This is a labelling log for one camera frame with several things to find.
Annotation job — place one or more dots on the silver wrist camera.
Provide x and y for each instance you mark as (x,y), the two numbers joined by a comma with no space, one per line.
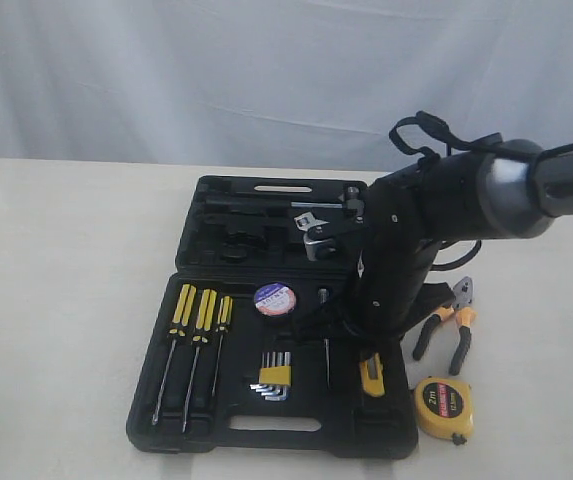
(327,240)

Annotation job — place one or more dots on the small yellow black screwdriver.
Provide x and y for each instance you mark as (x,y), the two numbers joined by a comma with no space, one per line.
(223,325)

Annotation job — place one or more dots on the middle yellow black screwdriver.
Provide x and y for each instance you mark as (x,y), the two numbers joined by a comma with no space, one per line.
(200,337)

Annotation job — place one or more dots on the yellow measuring tape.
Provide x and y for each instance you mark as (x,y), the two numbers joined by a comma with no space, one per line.
(444,409)

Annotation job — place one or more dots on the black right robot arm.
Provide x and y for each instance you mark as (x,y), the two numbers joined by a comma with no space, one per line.
(500,190)

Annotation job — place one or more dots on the hex key set yellow holder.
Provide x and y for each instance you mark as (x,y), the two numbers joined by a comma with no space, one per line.
(275,376)

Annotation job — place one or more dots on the black handled claw hammer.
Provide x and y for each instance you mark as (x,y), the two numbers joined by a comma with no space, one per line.
(254,204)

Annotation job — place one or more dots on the black plastic tool case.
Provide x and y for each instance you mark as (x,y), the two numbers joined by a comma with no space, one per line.
(235,253)

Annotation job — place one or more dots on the orange black handled pliers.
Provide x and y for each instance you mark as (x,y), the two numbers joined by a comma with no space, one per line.
(459,310)

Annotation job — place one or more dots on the white backdrop curtain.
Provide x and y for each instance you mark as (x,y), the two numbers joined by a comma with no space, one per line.
(309,84)

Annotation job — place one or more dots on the yellow utility knife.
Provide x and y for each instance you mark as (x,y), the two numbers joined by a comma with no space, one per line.
(371,374)

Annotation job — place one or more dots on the black electrical tape roll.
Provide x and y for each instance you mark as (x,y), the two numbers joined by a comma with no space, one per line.
(275,300)

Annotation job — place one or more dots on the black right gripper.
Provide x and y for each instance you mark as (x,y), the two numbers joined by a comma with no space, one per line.
(389,315)

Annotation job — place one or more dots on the silver adjustable wrench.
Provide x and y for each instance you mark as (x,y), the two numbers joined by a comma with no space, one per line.
(308,222)

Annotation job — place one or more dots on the clear handled tester screwdriver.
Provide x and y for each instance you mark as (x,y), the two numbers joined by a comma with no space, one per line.
(323,296)

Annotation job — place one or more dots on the large yellow black screwdriver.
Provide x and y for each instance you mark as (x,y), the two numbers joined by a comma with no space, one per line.
(178,331)

